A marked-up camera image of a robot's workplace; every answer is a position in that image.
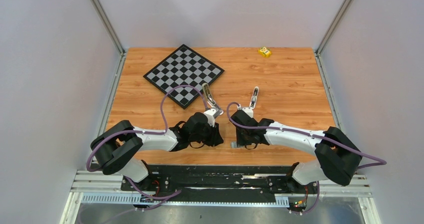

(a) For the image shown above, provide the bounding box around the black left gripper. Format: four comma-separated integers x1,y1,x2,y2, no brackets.
189,120,224,147

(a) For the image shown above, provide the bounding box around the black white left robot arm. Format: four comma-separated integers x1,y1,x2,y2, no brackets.
88,112,224,191

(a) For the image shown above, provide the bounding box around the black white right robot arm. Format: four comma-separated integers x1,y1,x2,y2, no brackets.
230,109,362,193

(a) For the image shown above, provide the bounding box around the black white chessboard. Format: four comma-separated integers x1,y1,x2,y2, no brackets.
143,44,224,94

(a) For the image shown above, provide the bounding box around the yellow printed small box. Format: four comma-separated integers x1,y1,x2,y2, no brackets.
258,47,272,58

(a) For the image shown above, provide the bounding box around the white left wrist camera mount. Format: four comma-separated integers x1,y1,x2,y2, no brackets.
203,107,224,127

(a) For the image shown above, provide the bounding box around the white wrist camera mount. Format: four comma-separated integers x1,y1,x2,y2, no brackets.
240,107,254,118
203,107,224,127

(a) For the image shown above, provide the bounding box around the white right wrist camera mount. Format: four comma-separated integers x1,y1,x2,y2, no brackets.
240,107,254,118

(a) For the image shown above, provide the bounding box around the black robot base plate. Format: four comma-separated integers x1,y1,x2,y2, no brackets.
136,165,317,203

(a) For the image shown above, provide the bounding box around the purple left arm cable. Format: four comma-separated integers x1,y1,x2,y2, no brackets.
85,85,213,211

